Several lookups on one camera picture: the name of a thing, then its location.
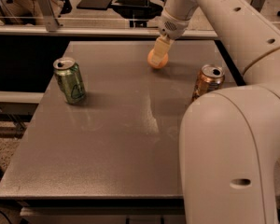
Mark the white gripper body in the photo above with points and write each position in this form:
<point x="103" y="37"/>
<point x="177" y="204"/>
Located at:
<point x="174" y="26"/>

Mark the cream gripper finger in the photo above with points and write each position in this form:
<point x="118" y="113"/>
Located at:
<point x="163" y="43"/>

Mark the orange fruit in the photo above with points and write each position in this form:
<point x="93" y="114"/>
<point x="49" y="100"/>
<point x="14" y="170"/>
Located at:
<point x="155" y="62"/>

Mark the right metal bracket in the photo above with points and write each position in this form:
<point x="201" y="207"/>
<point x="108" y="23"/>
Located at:
<point x="257" y="4"/>

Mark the metal bracket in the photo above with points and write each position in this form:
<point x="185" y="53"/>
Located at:
<point x="50" y="21"/>
<point x="257" y="4"/>

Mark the left metal bracket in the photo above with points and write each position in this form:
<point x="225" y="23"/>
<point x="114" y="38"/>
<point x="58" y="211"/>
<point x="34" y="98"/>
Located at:
<point x="50" y="21"/>

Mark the green soda can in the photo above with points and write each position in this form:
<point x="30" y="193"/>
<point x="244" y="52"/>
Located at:
<point x="69" y="79"/>

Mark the black office chair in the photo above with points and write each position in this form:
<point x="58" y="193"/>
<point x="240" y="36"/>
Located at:
<point x="137" y="12"/>

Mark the metal rail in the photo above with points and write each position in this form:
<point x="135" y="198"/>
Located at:
<point x="80" y="32"/>

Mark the black flat panel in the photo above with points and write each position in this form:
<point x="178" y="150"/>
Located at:
<point x="94" y="4"/>

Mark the orange-brown soda can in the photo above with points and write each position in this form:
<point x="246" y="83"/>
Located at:
<point x="209" y="78"/>

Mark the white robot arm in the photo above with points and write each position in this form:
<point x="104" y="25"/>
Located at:
<point x="229" y="139"/>

